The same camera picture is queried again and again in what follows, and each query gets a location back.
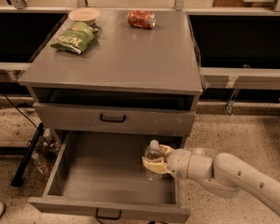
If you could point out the closed grey top drawer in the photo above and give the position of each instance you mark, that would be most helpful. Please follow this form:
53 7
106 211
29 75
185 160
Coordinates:
138 121

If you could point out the plastic bottles on floor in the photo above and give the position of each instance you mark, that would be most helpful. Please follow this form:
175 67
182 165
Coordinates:
46 151

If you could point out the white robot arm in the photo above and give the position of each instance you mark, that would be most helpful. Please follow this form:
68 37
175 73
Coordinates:
223 175

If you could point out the metal railing frame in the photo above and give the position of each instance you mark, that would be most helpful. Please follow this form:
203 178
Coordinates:
140 3

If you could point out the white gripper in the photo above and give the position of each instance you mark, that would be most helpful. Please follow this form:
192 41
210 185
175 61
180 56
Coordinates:
178 163

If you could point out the grey drawer cabinet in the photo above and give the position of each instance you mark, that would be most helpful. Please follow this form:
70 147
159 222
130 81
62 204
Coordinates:
124 67

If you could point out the open grey middle drawer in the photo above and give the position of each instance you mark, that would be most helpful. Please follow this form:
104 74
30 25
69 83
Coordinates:
105 170

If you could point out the black middle drawer handle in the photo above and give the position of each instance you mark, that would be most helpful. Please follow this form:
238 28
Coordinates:
108 214

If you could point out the black stand leg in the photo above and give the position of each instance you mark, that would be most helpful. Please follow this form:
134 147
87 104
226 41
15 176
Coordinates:
17 180

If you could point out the black top drawer handle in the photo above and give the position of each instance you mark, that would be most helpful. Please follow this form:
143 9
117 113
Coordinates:
104 118

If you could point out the black drawer handle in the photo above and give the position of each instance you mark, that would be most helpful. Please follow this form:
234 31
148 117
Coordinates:
104 118
108 214

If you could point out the clear plastic water bottle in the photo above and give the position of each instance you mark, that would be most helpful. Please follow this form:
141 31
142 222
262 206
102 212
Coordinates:
153 152

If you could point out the red soda can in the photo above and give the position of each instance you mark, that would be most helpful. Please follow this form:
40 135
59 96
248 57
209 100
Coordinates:
141 19

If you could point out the green chip bag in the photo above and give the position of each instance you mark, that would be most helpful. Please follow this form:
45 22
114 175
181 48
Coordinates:
75 39

